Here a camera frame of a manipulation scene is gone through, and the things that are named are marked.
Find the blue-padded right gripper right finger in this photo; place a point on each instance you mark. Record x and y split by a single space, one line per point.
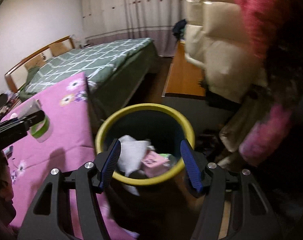
195 163

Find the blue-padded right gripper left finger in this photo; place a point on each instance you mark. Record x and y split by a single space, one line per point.
109 164

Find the white tissue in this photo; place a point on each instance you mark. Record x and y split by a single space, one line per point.
132 152

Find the pink red small carton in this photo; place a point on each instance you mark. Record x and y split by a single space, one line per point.
154 164

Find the yellow-rimmed dark trash bin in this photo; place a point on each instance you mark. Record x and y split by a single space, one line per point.
150 135

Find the pink floral tablecloth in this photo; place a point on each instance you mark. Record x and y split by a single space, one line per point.
55 172

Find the wooden headboard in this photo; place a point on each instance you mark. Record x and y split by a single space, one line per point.
16 77

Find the brown square pillow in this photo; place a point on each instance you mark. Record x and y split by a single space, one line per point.
34 63
58 49

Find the orange wooden desk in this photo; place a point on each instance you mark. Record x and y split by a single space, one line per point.
183 78

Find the green plaid bed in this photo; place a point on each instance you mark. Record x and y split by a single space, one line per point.
107 75

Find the cream puffer jacket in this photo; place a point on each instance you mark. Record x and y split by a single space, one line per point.
216 41

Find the pile of dark clothes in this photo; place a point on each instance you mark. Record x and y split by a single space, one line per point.
178 29

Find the pink white striped curtain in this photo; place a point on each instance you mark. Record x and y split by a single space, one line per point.
105 21

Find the red quilted jacket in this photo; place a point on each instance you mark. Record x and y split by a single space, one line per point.
269 24

